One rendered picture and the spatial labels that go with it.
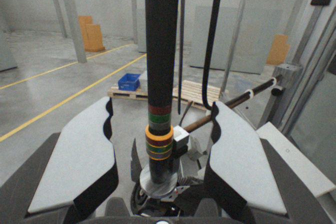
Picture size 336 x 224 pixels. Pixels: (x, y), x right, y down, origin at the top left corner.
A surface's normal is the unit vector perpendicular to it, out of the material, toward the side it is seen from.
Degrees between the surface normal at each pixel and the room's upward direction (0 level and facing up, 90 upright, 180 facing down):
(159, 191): 0
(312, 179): 50
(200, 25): 90
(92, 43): 90
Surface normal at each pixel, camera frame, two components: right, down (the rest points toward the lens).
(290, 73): -0.78, 0.27
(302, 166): -0.74, -0.57
